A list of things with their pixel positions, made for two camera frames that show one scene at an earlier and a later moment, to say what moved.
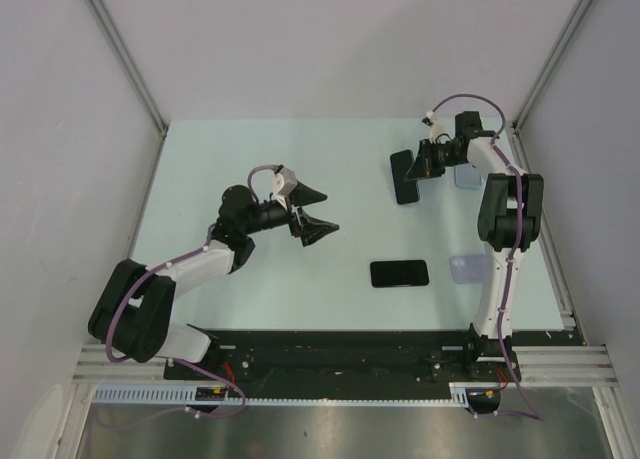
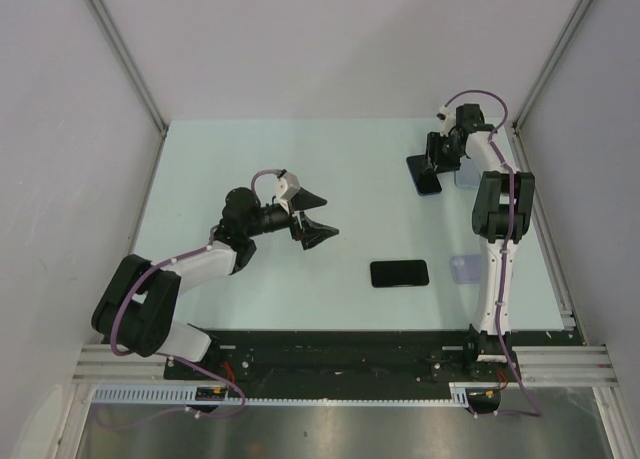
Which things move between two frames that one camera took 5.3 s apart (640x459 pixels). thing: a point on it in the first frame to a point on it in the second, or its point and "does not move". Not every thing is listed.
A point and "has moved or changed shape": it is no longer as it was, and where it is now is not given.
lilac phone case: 468,268 does not move
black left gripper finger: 312,230 does not move
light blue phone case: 467,176 does not move
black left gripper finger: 303,196 does not move
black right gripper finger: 423,164 to 428,166
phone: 407,192 has moved or changed shape
